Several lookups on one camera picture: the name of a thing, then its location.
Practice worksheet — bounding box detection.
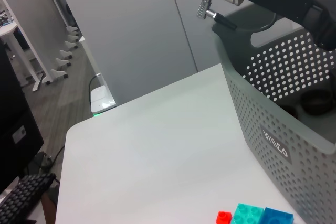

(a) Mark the white robot base green light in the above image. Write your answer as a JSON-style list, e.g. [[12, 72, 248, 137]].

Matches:
[[90, 84, 117, 117]]

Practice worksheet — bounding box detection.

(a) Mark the grey perforated storage basket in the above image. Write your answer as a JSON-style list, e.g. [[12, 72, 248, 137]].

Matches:
[[211, 6, 336, 224]]

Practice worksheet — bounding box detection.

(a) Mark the small black cup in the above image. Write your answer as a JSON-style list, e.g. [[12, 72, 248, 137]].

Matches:
[[300, 89, 332, 116], [285, 105, 299, 119]]

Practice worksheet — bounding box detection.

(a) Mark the blue toy brick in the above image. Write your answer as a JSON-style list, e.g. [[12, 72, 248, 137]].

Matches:
[[258, 207, 294, 224]]

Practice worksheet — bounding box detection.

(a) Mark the teal toy brick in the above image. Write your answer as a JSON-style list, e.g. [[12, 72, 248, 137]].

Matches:
[[230, 202, 265, 224]]

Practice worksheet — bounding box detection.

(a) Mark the small red toy brick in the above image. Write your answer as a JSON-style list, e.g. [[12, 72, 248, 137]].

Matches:
[[216, 210, 233, 224]]

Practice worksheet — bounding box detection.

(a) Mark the white office desk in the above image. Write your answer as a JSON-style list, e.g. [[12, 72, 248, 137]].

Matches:
[[0, 0, 53, 93]]

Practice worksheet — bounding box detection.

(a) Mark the black computer monitor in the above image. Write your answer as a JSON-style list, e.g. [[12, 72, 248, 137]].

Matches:
[[0, 40, 45, 193]]

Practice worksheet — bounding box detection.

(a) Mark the black keyboard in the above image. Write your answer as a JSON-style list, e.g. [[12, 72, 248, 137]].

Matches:
[[0, 173, 57, 224]]

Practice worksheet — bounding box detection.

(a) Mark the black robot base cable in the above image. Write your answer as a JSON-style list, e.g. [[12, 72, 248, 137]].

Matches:
[[88, 73, 102, 104]]

